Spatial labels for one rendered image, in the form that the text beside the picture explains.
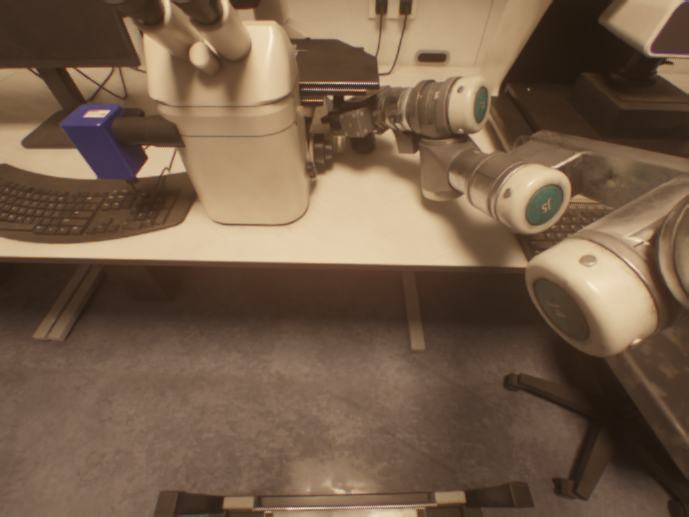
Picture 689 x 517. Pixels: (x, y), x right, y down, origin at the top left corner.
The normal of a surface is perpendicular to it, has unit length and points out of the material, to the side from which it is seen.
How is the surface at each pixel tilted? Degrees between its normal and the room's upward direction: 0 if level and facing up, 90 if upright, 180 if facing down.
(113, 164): 90
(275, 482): 0
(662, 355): 0
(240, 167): 91
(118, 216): 4
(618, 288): 27
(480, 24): 90
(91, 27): 86
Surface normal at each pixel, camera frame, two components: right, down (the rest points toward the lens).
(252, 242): 0.00, -0.62
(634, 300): -0.07, -0.04
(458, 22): -0.03, 0.78
